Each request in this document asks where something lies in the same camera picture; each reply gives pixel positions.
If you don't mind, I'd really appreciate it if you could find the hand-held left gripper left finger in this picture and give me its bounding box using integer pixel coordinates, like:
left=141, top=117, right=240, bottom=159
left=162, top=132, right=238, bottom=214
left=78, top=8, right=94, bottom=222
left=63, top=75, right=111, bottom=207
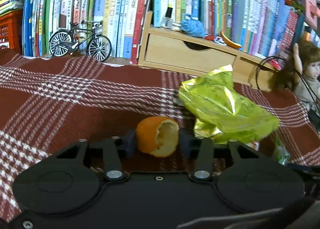
left=54, top=130, right=137, bottom=182

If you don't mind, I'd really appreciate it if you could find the blue yarn ball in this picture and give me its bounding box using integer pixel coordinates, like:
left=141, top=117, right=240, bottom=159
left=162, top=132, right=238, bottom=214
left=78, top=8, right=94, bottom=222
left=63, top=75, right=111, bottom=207
left=181, top=14, right=207, bottom=38

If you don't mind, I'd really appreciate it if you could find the small red white trinket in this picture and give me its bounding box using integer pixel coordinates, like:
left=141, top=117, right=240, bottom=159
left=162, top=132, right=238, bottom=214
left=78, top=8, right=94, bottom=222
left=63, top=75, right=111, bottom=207
left=206, top=35, right=227, bottom=46

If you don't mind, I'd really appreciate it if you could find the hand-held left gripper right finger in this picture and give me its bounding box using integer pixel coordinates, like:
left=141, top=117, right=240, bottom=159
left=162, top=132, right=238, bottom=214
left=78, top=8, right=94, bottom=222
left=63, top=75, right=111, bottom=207
left=180, top=128, right=261, bottom=183

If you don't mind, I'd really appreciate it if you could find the red plastic crate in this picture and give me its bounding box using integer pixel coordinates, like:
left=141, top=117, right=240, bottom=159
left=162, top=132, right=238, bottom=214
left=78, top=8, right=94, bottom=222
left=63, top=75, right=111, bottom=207
left=0, top=10, right=24, bottom=53

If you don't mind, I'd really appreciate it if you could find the curved orange peel strip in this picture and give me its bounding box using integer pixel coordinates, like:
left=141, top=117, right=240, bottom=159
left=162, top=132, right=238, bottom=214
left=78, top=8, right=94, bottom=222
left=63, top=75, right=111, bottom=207
left=220, top=30, right=243, bottom=49

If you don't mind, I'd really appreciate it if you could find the red plaid cloth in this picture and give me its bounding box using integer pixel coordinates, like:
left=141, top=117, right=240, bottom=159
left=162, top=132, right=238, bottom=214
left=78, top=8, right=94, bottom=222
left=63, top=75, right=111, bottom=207
left=0, top=49, right=320, bottom=222

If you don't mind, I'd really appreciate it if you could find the green plastic wrapper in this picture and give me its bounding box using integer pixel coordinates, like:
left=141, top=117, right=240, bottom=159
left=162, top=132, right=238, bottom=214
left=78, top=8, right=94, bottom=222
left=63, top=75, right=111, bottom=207
left=272, top=133, right=291, bottom=166

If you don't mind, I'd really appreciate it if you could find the wooden drawer organizer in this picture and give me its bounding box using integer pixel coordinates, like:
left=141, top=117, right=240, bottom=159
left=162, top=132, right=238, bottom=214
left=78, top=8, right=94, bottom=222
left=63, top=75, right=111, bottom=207
left=137, top=10, right=279, bottom=92

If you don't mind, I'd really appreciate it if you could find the black model bicycle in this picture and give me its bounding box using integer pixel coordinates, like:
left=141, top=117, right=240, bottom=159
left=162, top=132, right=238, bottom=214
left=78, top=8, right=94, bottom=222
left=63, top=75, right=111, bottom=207
left=48, top=20, right=112, bottom=63

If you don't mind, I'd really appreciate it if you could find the black cable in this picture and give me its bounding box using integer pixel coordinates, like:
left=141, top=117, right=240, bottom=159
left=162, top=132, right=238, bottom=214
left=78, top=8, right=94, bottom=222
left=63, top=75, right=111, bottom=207
left=255, top=56, right=320, bottom=117

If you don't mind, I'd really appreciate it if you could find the yellow-green foil bag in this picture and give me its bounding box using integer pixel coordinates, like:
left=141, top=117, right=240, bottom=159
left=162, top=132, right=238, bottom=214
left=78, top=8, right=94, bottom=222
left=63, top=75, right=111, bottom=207
left=178, top=64, right=280, bottom=145

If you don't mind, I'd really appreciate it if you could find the brown-haired doll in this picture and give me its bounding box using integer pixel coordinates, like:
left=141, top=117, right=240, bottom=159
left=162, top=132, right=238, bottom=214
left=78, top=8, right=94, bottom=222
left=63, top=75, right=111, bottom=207
left=268, top=40, right=320, bottom=120

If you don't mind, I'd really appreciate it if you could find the orange peel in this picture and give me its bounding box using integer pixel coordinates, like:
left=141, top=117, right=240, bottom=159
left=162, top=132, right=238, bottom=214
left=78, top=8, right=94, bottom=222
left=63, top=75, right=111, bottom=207
left=135, top=116, right=180, bottom=158

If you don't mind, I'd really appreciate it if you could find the small nail polish bottle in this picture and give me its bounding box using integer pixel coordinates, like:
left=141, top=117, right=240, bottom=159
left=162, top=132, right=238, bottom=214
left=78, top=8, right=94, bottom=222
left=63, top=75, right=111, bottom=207
left=161, top=6, right=174, bottom=29

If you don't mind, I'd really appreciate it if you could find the row of upright books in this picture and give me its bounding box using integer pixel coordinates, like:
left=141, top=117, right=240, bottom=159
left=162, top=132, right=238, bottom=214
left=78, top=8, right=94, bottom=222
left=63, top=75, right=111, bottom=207
left=21, top=0, right=308, bottom=66

